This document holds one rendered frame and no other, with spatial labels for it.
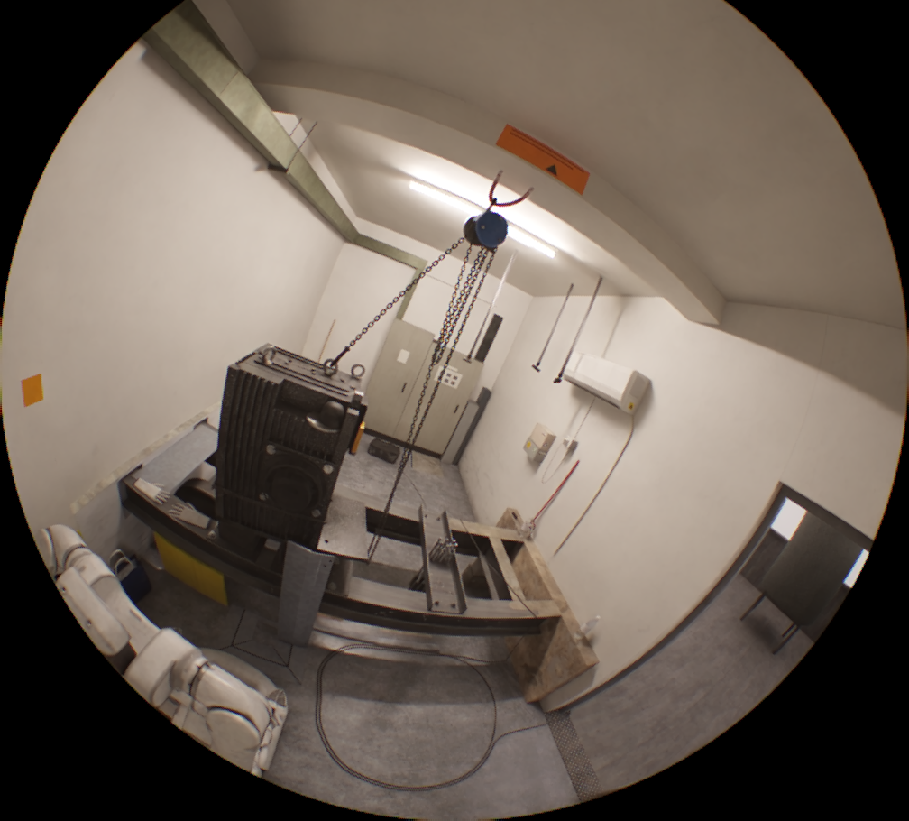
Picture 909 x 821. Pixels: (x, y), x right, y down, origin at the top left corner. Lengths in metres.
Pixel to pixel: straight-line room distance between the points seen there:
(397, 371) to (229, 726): 3.99
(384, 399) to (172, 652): 3.99
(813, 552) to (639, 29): 5.78
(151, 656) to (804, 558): 5.99
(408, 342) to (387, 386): 0.68
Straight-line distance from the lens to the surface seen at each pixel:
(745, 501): 1.69
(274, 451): 1.14
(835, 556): 5.80
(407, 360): 4.06
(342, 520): 1.63
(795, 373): 1.77
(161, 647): 0.60
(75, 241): 1.37
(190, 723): 1.61
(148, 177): 1.50
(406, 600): 1.72
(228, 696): 0.57
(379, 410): 4.28
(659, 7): 0.92
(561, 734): 2.63
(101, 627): 0.53
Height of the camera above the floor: 2.02
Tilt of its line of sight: 8 degrees down
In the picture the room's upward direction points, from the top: 24 degrees clockwise
